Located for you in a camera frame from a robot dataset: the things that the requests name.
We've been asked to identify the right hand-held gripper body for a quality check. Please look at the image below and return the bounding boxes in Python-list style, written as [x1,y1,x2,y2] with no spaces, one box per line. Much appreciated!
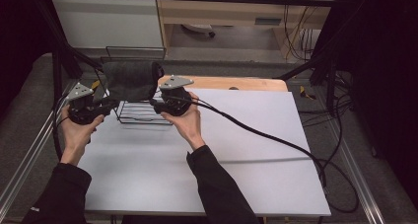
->
[154,75,195,117]

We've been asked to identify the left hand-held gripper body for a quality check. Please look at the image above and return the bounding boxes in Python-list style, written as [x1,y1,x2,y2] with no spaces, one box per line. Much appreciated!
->
[65,82,110,125]

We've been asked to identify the black wire basket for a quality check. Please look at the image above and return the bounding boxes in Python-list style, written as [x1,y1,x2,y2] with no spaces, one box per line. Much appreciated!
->
[100,45,174,126]

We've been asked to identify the dark fleece cloth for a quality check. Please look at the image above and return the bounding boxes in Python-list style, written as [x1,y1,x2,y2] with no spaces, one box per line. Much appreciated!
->
[102,59,166,103]

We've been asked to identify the person's left hand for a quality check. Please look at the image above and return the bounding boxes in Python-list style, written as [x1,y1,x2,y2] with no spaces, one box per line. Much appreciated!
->
[59,105,105,167]

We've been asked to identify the person's right hand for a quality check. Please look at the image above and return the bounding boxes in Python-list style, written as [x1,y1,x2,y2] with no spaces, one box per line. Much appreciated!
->
[160,91,207,151]

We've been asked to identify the white cabinet panel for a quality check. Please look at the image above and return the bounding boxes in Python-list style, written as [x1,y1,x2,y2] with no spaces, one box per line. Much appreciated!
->
[50,0,165,49]

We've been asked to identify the wooden desk cabinet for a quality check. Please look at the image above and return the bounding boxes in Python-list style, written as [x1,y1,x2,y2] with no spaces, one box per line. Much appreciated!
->
[157,0,340,60]

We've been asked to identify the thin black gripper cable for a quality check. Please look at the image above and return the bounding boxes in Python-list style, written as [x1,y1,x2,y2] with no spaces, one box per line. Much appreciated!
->
[51,94,72,161]

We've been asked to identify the aluminium rail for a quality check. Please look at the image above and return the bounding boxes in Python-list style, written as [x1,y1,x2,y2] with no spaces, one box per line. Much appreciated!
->
[0,81,79,212]
[327,117,386,224]

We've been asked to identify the thick black gripper cable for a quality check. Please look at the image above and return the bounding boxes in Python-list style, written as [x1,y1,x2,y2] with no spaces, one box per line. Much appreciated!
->
[166,95,328,188]

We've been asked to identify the bundle of hanging cables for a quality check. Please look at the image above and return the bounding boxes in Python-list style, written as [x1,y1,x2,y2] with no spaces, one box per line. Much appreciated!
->
[283,4,322,61]

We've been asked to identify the black floor cables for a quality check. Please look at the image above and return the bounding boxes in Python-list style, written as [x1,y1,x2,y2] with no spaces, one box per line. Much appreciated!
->
[297,75,363,215]

